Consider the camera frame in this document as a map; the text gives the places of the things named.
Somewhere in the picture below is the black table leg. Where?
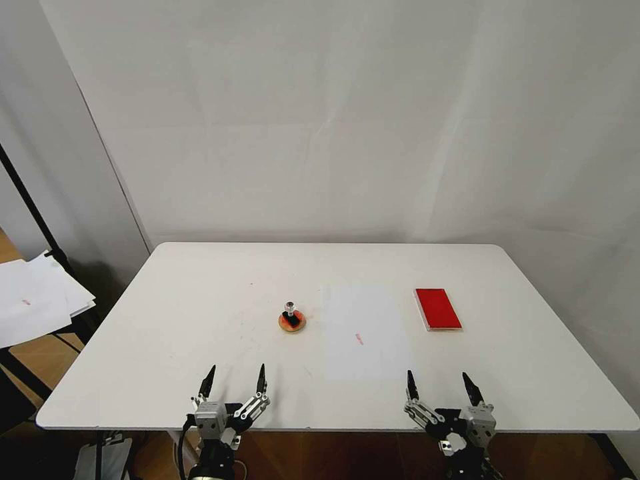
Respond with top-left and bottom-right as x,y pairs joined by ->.
589,433 -> 640,480
93,431 -> 110,480

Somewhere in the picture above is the black stand pole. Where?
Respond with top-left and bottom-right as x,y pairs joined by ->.
0,142 -> 101,331

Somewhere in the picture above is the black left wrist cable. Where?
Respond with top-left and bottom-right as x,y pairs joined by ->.
179,413 -> 197,473

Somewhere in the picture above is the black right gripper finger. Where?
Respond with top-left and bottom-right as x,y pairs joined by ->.
403,369 -> 437,427
461,371 -> 497,413

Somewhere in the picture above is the white paper sheet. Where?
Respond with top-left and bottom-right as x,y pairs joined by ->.
323,283 -> 414,382

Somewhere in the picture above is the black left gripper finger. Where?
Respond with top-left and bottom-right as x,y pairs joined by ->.
189,364 -> 218,412
233,363 -> 272,421

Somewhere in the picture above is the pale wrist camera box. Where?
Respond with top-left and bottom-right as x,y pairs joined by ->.
461,403 -> 498,445
193,401 -> 227,437

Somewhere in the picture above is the rectangular red ink pad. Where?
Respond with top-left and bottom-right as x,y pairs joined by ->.
413,287 -> 465,333

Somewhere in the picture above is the stack of white papers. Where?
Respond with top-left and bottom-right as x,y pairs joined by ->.
0,249 -> 97,349

